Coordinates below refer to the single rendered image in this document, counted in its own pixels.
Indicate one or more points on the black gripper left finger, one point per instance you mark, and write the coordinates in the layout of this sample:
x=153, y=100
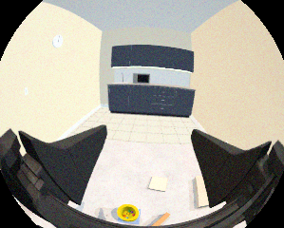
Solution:
x=70, y=161

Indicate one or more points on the beige flat rectangular slab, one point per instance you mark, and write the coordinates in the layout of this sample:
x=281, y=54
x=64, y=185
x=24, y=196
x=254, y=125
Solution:
x=158, y=184

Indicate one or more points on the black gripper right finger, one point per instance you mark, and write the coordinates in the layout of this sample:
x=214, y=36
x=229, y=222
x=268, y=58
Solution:
x=223, y=167

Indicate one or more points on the beige rectangular block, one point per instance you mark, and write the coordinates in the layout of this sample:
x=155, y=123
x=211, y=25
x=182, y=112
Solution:
x=201, y=196

